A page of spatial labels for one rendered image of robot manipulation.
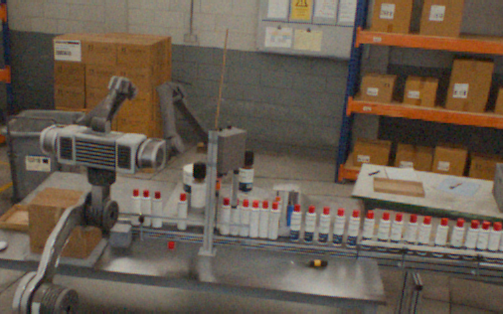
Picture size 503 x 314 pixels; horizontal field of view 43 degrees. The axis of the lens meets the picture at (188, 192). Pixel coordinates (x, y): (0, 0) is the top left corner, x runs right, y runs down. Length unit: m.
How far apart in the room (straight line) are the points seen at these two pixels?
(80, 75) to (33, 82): 2.29
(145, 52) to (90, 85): 0.73
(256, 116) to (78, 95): 2.26
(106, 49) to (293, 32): 2.17
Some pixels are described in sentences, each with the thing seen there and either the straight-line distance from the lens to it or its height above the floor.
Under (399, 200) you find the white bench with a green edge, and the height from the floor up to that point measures 0.80.
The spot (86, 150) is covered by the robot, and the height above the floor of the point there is 1.45.
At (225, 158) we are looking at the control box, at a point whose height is 1.36.
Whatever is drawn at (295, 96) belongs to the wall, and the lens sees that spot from 7.75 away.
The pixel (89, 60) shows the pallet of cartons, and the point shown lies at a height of 1.19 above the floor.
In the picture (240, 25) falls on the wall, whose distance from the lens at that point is 7.80.
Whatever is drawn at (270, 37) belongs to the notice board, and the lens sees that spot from 7.58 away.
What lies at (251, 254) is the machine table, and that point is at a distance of 3.35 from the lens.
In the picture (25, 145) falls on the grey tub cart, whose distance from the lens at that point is 5.68.
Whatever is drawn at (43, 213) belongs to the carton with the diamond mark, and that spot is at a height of 1.08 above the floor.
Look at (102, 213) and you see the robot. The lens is 2.95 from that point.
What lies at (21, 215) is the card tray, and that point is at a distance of 3.81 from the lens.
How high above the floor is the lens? 2.31
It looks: 21 degrees down
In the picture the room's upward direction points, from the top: 2 degrees clockwise
